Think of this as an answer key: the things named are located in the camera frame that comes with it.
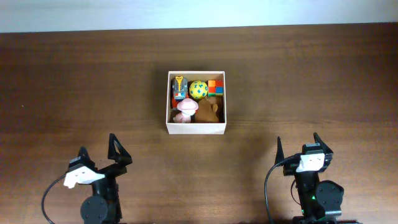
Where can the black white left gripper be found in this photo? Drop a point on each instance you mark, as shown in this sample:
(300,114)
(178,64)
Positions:
(123,159)

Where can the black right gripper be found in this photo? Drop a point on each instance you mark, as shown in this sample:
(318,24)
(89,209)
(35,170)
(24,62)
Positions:
(328,155)

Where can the white pink toy duck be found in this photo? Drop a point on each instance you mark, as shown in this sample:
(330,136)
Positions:
(187,107)

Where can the red grey toy truck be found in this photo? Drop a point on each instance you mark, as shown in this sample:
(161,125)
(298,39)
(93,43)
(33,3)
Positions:
(179,91)

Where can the brown plush toy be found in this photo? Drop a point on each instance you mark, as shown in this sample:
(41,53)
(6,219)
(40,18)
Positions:
(209,110)

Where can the multicolour puzzle cube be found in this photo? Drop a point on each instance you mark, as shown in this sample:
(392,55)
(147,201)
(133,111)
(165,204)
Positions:
(215,88)

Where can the yellow ball with dots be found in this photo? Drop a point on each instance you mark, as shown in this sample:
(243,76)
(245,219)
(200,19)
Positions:
(198,89)

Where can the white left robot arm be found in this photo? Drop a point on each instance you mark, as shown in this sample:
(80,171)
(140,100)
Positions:
(104,205)

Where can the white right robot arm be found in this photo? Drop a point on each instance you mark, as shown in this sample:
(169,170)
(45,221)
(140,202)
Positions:
(320,201)

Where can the white cardboard box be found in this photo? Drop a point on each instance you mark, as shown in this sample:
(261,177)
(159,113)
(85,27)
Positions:
(195,128)

